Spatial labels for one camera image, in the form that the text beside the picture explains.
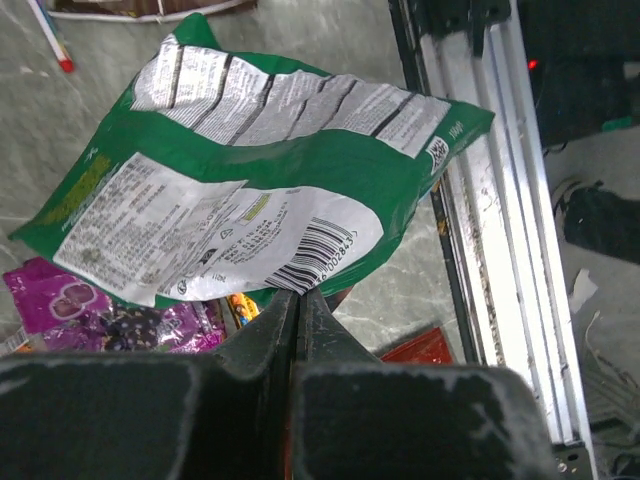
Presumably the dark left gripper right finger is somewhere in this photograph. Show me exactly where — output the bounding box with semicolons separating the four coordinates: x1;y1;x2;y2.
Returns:
291;291;559;479

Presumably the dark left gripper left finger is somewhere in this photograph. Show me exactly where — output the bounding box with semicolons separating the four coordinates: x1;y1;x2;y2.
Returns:
1;292;295;479

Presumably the dark green chips bag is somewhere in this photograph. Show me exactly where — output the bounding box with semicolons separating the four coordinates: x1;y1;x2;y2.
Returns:
12;14;494;308

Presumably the brown snack bag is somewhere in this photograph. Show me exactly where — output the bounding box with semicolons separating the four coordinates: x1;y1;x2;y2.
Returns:
44;0;256;23

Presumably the red Doritos bag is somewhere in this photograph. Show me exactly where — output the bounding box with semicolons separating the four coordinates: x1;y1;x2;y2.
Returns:
381;327;454;365

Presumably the purple grape candy bag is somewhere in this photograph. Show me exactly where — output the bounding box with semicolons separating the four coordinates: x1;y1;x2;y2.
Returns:
2;257;226;353

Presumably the yellow M&M's packet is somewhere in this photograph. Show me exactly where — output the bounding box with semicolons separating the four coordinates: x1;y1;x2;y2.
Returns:
226;293;260;329

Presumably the red green marker pen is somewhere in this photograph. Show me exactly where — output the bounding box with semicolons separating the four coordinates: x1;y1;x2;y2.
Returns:
27;0;75;74

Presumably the aluminium table frame rail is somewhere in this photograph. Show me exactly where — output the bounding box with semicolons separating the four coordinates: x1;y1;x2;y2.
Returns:
390;1;597;479

